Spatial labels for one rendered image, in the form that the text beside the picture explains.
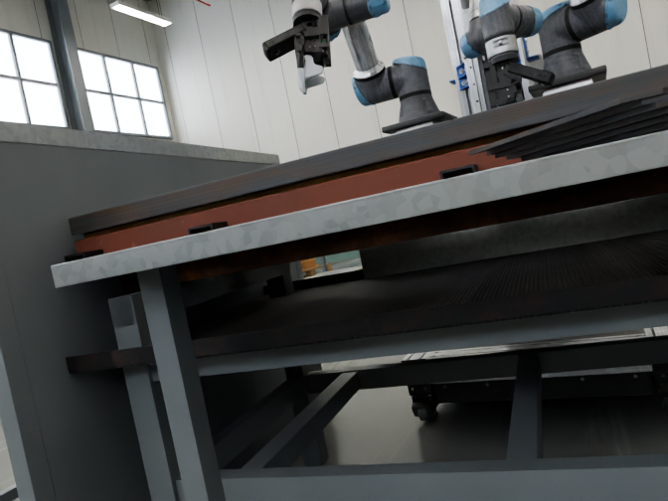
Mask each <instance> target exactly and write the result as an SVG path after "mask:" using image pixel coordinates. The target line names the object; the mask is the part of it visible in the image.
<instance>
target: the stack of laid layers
mask: <svg viewBox="0 0 668 501"><path fill-rule="evenodd" d="M666 86H668V65H665V66H661V67H657V68H653V69H649V70H646V71H642V72H638V73H634V74H630V75H626V76H622V77H618V78H614V79H611V80H607V81H603V82H599V83H592V84H588V85H584V86H581V87H577V88H573V89H569V90H565V91H561V92H557V93H553V94H549V95H546V96H542V97H538V98H534V99H530V100H526V101H522V102H518V103H515V104H511V105H507V106H503V107H499V108H495V109H491V110H487V111H483V112H480V113H476V114H472V115H468V116H464V117H460V118H456V119H452V120H450V121H446V122H442V123H438V124H434V125H430V126H426V127H422V128H419V129H415V130H411V131H407V132H403V133H399V134H395V135H391V136H387V137H384V138H380V139H376V140H372V141H368V142H364V143H360V144H356V145H353V146H349V147H345V148H341V149H337V150H333V151H329V152H325V153H321V154H318V155H314V156H310V157H306V158H302V159H298V160H294V161H290V162H287V163H283V164H279V165H275V166H271V167H267V168H263V169H259V170H255V171H252V172H248V173H245V174H241V175H237V176H233V177H229V178H225V179H222V180H218V181H214V182H210V183H206V184H202V185H198V186H194V187H191V188H187V189H183V190H179V191H175V192H171V193H167V194H163V195H159V196H156V197H152V198H148V199H144V200H140V201H136V202H132V203H128V204H125V205H121V206H117V207H113V208H109V209H105V210H101V211H97V212H93V213H90V214H86V215H82V216H78V217H74V218H70V219H69V223H70V227H71V232H72V236H78V235H85V234H89V233H93V232H98V231H102V230H106V229H110V228H114V227H118V226H122V225H127V224H131V223H135V222H139V221H143V220H147V219H152V218H156V217H160V216H164V215H168V214H172V213H176V212H181V211H185V210H189V209H193V208H197V207H201V206H206V205H210V204H214V203H218V202H222V201H226V200H230V199H234V198H238V197H242V196H246V195H250V194H254V193H259V192H263V191H267V190H271V189H275V188H279V187H284V186H288V185H292V184H296V183H300V182H304V181H308V180H313V179H317V178H321V177H325V176H329V175H333V174H338V173H342V172H346V171H350V170H354V169H358V168H362V167H367V166H371V165H375V164H379V163H383V162H387V161H392V160H396V159H400V158H404V157H408V156H412V155H416V154H421V153H425V152H428V151H432V150H436V149H440V148H445V147H449V146H453V145H457V144H461V143H465V142H469V141H474V140H478V139H482V138H486V137H490V136H494V135H499V134H503V133H507V132H511V131H515V130H519V129H523V128H528V127H532V126H536V125H540V124H544V123H548V122H552V121H555V120H558V119H561V118H564V117H566V116H569V115H572V114H575V113H578V112H581V111H583V110H586V109H589V108H592V107H595V106H597V105H600V104H603V103H606V102H609V101H611V100H614V99H617V98H620V97H624V96H628V95H632V94H636V93H640V92H644V91H648V90H653V89H657V88H661V87H666Z"/></svg>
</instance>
